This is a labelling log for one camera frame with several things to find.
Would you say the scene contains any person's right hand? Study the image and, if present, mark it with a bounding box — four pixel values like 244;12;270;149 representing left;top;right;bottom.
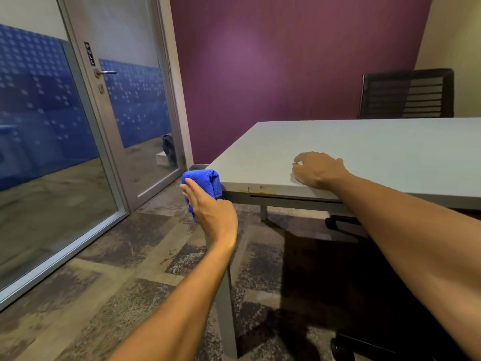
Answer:
292;152;352;191

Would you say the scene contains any frosted blue glass partition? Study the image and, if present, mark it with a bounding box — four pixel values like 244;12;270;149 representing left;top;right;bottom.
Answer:
0;22;131;311

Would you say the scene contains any dark bag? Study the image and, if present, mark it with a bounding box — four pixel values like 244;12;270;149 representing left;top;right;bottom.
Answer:
162;134;178;169

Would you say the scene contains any person's left hand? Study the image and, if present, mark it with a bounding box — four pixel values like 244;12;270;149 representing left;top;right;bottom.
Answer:
180;183;239;247

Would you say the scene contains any person's left forearm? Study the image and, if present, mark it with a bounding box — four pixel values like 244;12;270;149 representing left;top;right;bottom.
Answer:
108;237;237;361

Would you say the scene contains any black mesh office chair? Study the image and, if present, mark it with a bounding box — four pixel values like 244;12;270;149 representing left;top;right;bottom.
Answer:
357;68;455;119

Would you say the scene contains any blue microfiber cloth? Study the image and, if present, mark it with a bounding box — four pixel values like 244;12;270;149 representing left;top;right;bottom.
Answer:
181;169;223;224

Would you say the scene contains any person's right forearm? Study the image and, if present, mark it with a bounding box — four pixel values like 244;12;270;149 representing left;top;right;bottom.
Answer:
326;172;481;360

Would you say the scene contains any grey office table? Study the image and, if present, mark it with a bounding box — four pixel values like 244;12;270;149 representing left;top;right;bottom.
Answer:
205;117;481;360

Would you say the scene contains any glass door with metal frame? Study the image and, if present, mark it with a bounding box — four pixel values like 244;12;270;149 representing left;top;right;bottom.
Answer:
56;0;189;213

